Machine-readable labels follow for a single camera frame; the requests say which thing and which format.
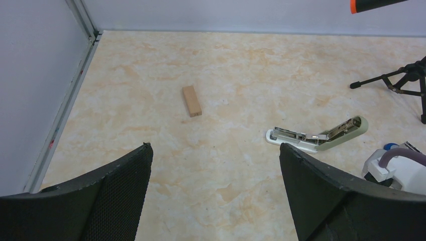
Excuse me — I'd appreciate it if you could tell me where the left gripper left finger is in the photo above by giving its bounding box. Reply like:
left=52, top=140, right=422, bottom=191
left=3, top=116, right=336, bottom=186
left=1, top=143, right=153, bottom=240

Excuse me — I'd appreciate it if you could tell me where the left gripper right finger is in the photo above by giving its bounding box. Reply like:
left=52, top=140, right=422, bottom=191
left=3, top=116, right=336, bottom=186
left=279, top=144, right=425, bottom=240

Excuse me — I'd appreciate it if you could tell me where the blue stapler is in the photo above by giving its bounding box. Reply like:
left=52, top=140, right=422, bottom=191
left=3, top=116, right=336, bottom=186
left=383, top=141, right=421, bottom=153

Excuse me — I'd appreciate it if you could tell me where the small brown staple box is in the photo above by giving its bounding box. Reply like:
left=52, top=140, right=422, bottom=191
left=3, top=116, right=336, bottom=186
left=182, top=85, right=202, bottom=117

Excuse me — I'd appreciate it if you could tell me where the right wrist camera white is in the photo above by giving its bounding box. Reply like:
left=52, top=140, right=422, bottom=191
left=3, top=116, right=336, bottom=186
left=361, top=148, right=425, bottom=195

